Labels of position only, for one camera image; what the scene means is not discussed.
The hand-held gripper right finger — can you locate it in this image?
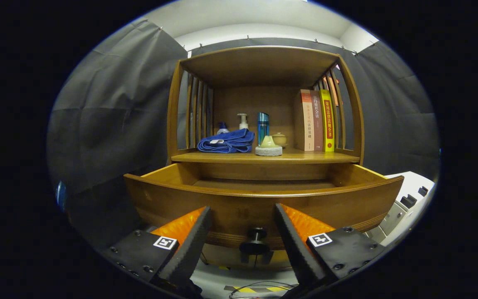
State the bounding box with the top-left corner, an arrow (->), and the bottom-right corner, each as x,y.
274,203 -> 387,291

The wooden countertop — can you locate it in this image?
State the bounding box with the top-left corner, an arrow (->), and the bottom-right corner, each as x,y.
171,147 -> 361,164

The white side cabinet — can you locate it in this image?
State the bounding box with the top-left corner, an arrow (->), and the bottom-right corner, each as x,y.
363,172 -> 435,248

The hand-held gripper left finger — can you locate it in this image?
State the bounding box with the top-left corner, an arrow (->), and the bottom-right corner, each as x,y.
100,206 -> 214,291

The yellow book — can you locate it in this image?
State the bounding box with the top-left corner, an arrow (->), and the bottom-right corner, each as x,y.
321,89 -> 335,152

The wooden drawer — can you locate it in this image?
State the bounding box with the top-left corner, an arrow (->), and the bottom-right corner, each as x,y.
124,163 -> 405,255

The brown book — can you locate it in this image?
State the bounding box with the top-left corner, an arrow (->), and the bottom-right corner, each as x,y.
312,91 -> 324,151

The tall blue glass bottle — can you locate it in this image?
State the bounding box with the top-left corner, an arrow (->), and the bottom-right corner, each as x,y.
257,112 -> 270,146

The yellow lidded teacup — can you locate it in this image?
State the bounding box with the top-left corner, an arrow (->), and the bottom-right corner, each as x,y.
271,132 -> 288,149

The folded blue towel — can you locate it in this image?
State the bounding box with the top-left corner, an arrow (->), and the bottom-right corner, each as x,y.
197,128 -> 255,154

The orange and white book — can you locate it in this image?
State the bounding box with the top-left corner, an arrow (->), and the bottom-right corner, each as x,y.
293,89 -> 315,151

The wooden cabinet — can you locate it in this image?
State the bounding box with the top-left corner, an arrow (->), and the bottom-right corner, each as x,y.
166,46 -> 365,270

